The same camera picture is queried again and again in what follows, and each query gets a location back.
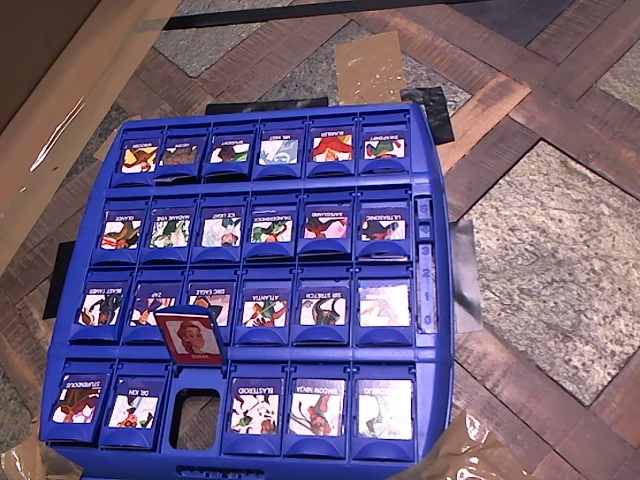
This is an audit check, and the blue plastic game board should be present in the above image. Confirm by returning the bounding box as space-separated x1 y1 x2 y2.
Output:
38 102 457 480

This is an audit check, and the long thin black tape strip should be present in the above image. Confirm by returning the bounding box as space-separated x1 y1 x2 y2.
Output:
162 0 506 32

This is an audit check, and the brown clear tape patch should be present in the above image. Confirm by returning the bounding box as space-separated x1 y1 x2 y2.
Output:
333 30 407 106

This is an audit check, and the black tape patch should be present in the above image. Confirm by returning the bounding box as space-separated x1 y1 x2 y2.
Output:
42 240 77 321
204 96 330 117
399 85 456 146

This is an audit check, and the long beige packing tape strip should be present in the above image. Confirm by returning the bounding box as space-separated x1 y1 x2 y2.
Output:
0 0 184 276

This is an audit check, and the blue cartridge with white label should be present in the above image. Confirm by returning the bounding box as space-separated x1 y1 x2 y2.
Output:
253 119 306 180

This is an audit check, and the crinkled clear tape sheet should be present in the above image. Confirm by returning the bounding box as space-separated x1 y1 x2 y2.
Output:
0 434 84 480
389 409 536 480

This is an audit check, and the small shiny beige tape piece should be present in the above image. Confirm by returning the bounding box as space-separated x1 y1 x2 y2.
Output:
92 115 142 162

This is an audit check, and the blue cartridge with orange label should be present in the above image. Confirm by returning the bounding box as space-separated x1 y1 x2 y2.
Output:
305 117 357 179

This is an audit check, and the red character tile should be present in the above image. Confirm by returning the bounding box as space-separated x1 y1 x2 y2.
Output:
153 304 225 367
221 364 289 457

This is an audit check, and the brown cardboard wall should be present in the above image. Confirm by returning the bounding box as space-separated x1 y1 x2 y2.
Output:
0 0 104 134

